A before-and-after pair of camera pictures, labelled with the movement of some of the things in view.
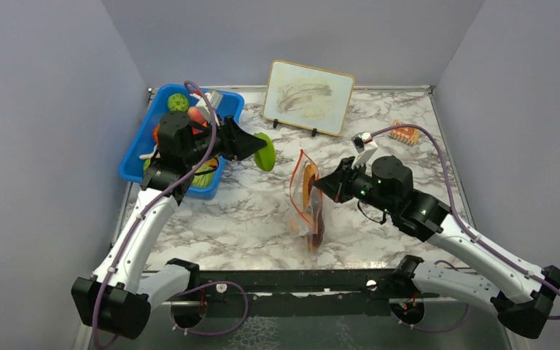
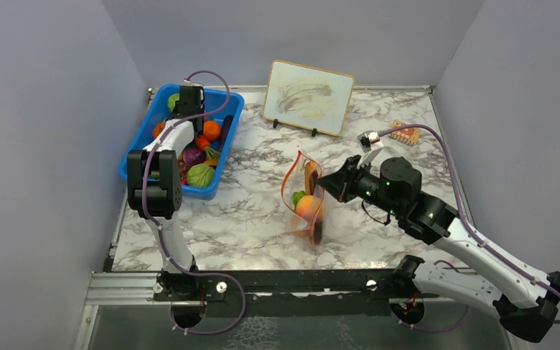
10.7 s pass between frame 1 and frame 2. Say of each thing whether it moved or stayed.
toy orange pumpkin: stayed
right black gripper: stayed
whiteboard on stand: stayed
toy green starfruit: moved
